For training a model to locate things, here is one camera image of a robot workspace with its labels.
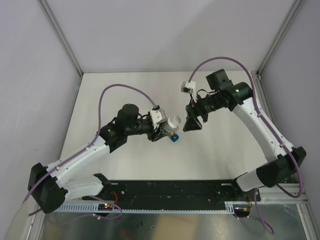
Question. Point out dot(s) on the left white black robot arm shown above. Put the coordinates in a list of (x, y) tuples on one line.
[(52, 185)]

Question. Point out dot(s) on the aluminium frame post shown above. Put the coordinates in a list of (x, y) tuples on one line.
[(48, 13), (280, 34)]

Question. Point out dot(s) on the white pill bottle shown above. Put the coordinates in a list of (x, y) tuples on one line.
[(171, 129)]

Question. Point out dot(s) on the blue pill box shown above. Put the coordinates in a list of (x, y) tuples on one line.
[(174, 137)]

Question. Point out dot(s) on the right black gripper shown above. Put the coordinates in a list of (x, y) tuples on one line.
[(194, 109)]

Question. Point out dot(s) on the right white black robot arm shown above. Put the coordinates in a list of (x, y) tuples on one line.
[(281, 156)]

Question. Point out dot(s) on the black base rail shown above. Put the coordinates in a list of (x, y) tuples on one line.
[(175, 194)]

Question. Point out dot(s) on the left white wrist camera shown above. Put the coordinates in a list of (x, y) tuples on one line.
[(157, 117)]

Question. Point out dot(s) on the white bottle cap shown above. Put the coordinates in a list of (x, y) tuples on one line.
[(174, 121)]

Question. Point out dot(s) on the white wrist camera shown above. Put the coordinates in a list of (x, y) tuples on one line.
[(189, 88), (157, 117)]

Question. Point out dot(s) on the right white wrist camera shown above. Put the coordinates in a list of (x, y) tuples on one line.
[(189, 88)]

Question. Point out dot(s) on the left aluminium frame post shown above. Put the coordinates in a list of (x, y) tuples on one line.
[(48, 13)]

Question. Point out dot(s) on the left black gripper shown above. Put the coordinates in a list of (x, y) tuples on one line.
[(159, 133)]

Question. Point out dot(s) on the right aluminium frame post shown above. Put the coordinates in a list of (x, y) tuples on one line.
[(280, 34)]

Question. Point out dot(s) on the grey slotted cable duct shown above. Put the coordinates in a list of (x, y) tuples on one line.
[(95, 207)]

